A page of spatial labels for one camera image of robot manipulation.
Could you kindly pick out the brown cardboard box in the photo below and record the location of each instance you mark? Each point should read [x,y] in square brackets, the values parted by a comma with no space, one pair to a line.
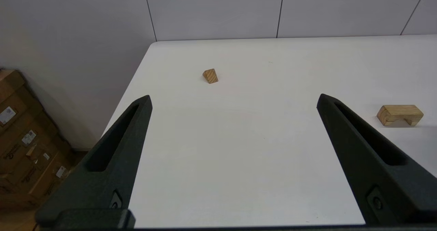
[12,97]
[20,145]
[37,179]

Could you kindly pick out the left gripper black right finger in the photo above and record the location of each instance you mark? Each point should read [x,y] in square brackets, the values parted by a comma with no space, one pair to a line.
[382,176]

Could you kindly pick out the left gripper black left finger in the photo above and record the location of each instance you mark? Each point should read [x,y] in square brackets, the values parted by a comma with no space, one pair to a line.
[109,176]

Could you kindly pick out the triangular wooden building block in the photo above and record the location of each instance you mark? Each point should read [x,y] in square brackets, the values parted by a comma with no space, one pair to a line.
[211,76]

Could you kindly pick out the arched wooden building block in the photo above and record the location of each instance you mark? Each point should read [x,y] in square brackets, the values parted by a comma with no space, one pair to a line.
[399,113]

